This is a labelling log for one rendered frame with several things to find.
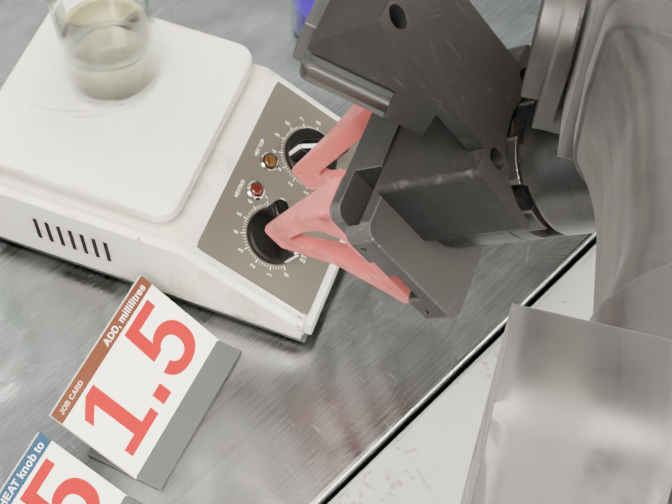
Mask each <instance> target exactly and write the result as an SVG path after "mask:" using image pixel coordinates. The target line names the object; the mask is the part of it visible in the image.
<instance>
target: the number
mask: <svg viewBox="0 0 672 504"><path fill-rule="evenodd" d="M114 494H115V493H114V492H113V491H111V490H110V489H109V488H107V487H106V486H104V485H103V484H102V483H100V482H99V481H98V480H96V479H95V478H93V477H92V476H91V475H89V474H88V473H87V472H85V471H84V470H82V469H81V468H80V467H78V466H77V465H76V464H74V463H73V462H71V461H70V460H69V459H67V458H66V457H64V456H63V455H62V454H60V453H59V452H58V451H56V450H55V449H53V448H52V447H51V446H48V448H47V449H46V451H45V452H44V454H43V455H42V457H41V459H40V460H39V462H38V463H37V465H36V466H35V468H34V470H33V471H32V473H31V474H30V476H29V477H28V479H27V480H26V482H25V484H24V485H23V487H22V488H21V490H20V491H19V493H18V495H17V496H16V498H15V499H14V501H13V502H12V504H109V502H110V500H111V499H112V497H113V495H114Z"/></svg>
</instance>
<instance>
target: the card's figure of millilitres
mask: <svg viewBox="0 0 672 504"><path fill-rule="evenodd" d="M207 339H208V336H207V335H206V334H205V333H203V332H202V331H201V330H200V329H199V328H197V327H196V326H195V325H194V324H192V323H191V322H190V321H189V320H188V319H186V318H185V317H184V316H183V315H182V314H180V313H179V312H178V311H177V310H176V309H174V308H173V307H172V306H171V305H170V304H168V303H167V302H166V301H165V300H163V299H162V298H161V297H160V296H159V295H157V294H156V293H155V292H154V291H153V290H151V289H149V290H148V292H147V293H146V295H145V296H144V298H143V300H142V301H141V303H140V304H139V306H138V307H137V309H136V311H135V312H134V314H133V315H132V317H131V318H130V320H129V321H128V323H127V325H126V326H125V328H124V329H123V331H122V332H121V334H120V336H119V337H118V339H117V340H116V342H115V343H114V345H113V346H112V348H111V350H110V351H109V353H108V354H107V356H106V357H105V359H104V361H103V362H102V364H101V365H100V367H99V368H98V370H97V371H96V373H95V375H94V376H93V378H92V379H91V381H90V382H89V384H88V386H87V387H86V389H85V390H84V392H83V393H82V395H81V396H80V398H79V400H78V401H77V403H76V404H75V406H74V407H73V409H72V411H71V412H70V414H69V415H68V417H67V418H66V420H67V421H68V422H70V423H71V424H72V425H74V426H75V427H76V428H78V429H79V430H80V431H82V432H83V433H84V434H86V435H87V436H88V437H90V438H91V439H93V440H94V441H95V442H97V443H98V444H99V445H101V446H102V447H103V448H105V449H106V450H107V451H109V452H110V453H111V454H113V455H114V456H115V457H117V458H118V459H119V460H121V461H122V462H124V463H125V464H126V465H128V466H129V467H131V466H132V464H133V462H134V461H135V459H136V457H137V456H138V454H139V452H140V451H141V449H142V447H143V446H144V444H145V442H146V441H147V439H148V437H149V436H150V434H151V432H152V431H153V429H154V427H155V426H156V424H157V422H158V421H159V419H160V417H161V416H162V414H163V412H164V411H165V409H166V407H167V406H168V404H169V402H170V401H171V399H172V397H173V396H174V394H175V392H176V391H177V389H178V387H179V386H180V384H181V382H182V381H183V379H184V377H185V376H186V374H187V372H188V371H189V369H190V367H191V366H192V364H193V362H194V361H195V359H196V357H197V356H198V354H199V352H200V351H201V349H202V347H203V346H204V344H205V342H206V341H207Z"/></svg>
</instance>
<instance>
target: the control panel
mask: <svg viewBox="0 0 672 504"><path fill-rule="evenodd" d="M336 123H337V121H336V120H334V119H333V118H332V117H330V116H329V115H327V114H326V113H324V112H323V111H321V110H320V109H318V108H317V107H315V106H314V105H313V104H311V103H310V102H308V101H307V100H305V99H304V98H302V97H301V96H299V95H298V94H297V93H295V92H294V91H292V90H291V89H289V88H288V87H286V86H285V85H283V84H282V83H280V82H279V81H278V82H277V84H276V85H275V86H274V88H273V90H272V92H271V94H270V96H269V98H268V100H267V102H266V104H265V106H264V108H263V111H262V113H261V115H260V117H259V119H258V121H257V123H256V125H255V127H254V129H253V131H252V133H251V135H250V137H249V139H248V141H247V143H246V145H245V147H244V149H243V151H242V153H241V155H240V157H239V159H238V161H237V163H236V165H235V167H234V169H233V172H232V174H231V176H230V178H229V180H228V182H227V184H226V186H225V188H224V190H223V192H222V194H221V196H220V198H219V200H218V202H217V204H216V206H215V208H214V210H213V212H212V214H211V216H210V218H209V220H208V222H207V224H206V226H205V228H204V231H203V233H202V235H201V237H200V239H199V241H198V244H197V246H196V247H197V248H199V249H200V250H201V251H202V252H204V253H205V254H207V255H209V256H210V257H212V258H213V259H215V260H217V261H218V262H220V263H222V264H223V265H225V266H226V267H228V268H230V269H231V270H233V271H234V272H236V273H238V274H239V275H241V276H242V277H244V278H246V279H247V280H249V281H250V282H252V283H254V284H255V285H257V286H259V287H260V288H262V289H263V290H265V291H267V292H268V293H270V294H271V295H273V296H275V297H276V298H278V299H279V300H281V301H283V302H284V303H286V304H288V305H289V306H291V307H292V308H294V309H296V310H297V311H299V312H300V313H302V314H305V315H307V316H308V313H309V312H310V309H311V307H312V305H313V302H314V300H315V298H316V295H317V293H318V291H319V288H320V286H321V284H322V281H323V279H324V277H325V274H326V272H327V270H328V267H329V265H330V263H327V262H324V261H321V260H318V259H315V258H312V257H309V256H306V255H303V254H299V256H298V257H296V258H295V259H293V260H291V261H290V262H287V263H285V264H280V265H274V264H270V263H267V262H265V261H263V260H262V259H260V258H259V257H258V256H257V255H256V254H255V253H254V252H253V250H252V249H251V247H250V245H249V242H248V238H247V227H248V223H249V221H250V219H251V217H252V216H253V215H254V214H255V213H256V212H258V211H259V210H261V209H263V208H266V207H267V206H269V205H270V204H272V203H273V202H274V201H276V200H278V199H283V200H285V201H286V202H287V203H288V206H289V208H291V207H292V206H294V205H295V204H297V203H298V202H300V201H301V200H303V199H304V198H305V197H307V196H308V195H310V194H311V193H313V192H314V191H316V190H313V189H309V188H307V187H306V186H305V185H304V184H303V183H302V182H301V181H300V180H299V179H298V178H297V177H296V176H295V175H294V174H293V173H292V170H291V169H290V167H289V165H288V163H287V161H286V157H285V146H286V143H287V140H288V139H289V137H290V136H291V135H292V134H293V133H294V132H296V131H297V130H300V129H303V128H311V129H315V130H318V131H320V132H321V133H323V134H324V135H326V134H327V133H328V132H329V131H330V130H331V129H332V128H333V127H334V126H335V124H336ZM360 139H361V138H360ZM360 139H359V140H358V141H357V142H356V143H354V144H353V145H352V146H351V147H350V148H349V150H348V151H347V152H346V153H345V154H344V155H342V156H341V157H339V158H338V159H337V166H336V169H335V170H343V169H347V168H348V166H349V164H350V161H351V159H352V157H353V155H354V152H355V150H356V148H357V146H358V143H359V141H360ZM269 154H270V155H273V156H275V158H276V159H277V165H276V166H275V167H274V168H269V167H267V166H266V165H265V163H264V157H265V156H266V155H269ZM253 183H259V184H261V185H262V187H263V194H262V195H261V196H260V197H255V196H254V195H253V194H252V193H251V191H250V186H251V185H252V184H253ZM301 234H302V235H307V236H312V237H317V238H322V239H327V240H332V241H337V242H339V241H340V239H339V238H337V237H334V236H331V235H328V234H327V233H325V232H323V231H312V232H302V233H301Z"/></svg>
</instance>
